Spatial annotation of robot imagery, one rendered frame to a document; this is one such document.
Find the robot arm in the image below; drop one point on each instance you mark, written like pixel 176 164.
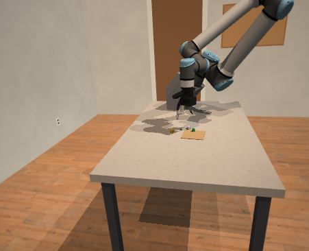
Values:
pixel 194 67

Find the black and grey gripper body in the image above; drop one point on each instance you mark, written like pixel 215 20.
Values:
pixel 188 97

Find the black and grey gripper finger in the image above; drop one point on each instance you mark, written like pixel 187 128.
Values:
pixel 180 109
pixel 191 108

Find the orange flat mat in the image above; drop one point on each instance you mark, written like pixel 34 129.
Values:
pixel 198 135

